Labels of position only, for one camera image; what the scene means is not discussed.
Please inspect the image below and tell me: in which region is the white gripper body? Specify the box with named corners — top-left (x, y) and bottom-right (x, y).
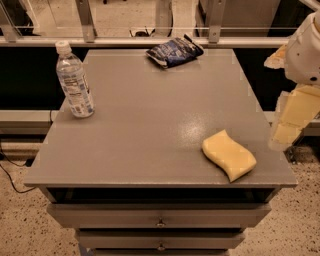
top-left (285, 13), bottom-right (320, 85)

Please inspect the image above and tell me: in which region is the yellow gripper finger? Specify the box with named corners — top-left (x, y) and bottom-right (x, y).
top-left (268, 84), bottom-right (320, 151)
top-left (264, 44), bottom-right (287, 69)

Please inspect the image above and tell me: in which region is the yellow wavy sponge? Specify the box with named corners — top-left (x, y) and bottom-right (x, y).
top-left (202, 130), bottom-right (257, 182)

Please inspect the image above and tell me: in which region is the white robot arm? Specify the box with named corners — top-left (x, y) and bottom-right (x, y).
top-left (264, 10), bottom-right (320, 151)

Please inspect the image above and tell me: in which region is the blue chip bag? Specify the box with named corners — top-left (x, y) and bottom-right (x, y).
top-left (146, 34), bottom-right (204, 68)

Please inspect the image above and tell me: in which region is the top grey drawer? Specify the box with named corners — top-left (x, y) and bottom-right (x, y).
top-left (47, 204), bottom-right (271, 229)

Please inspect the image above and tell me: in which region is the grey drawer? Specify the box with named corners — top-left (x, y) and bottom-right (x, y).
top-left (47, 204), bottom-right (271, 229)
top-left (76, 229), bottom-right (245, 251)

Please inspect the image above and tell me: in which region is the grey drawer cabinet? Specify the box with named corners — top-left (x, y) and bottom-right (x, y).
top-left (25, 49), bottom-right (296, 256)

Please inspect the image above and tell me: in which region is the clear plastic water bottle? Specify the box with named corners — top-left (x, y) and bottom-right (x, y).
top-left (55, 41), bottom-right (95, 118)

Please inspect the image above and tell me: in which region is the lower grey drawer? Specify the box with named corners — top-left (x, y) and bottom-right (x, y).
top-left (76, 229), bottom-right (245, 251)

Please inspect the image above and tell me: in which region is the metal railing frame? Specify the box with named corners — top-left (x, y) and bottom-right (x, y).
top-left (0, 0), bottom-right (289, 48)

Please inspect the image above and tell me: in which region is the black floor cable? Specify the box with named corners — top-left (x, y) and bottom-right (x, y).
top-left (0, 139), bottom-right (38, 194)

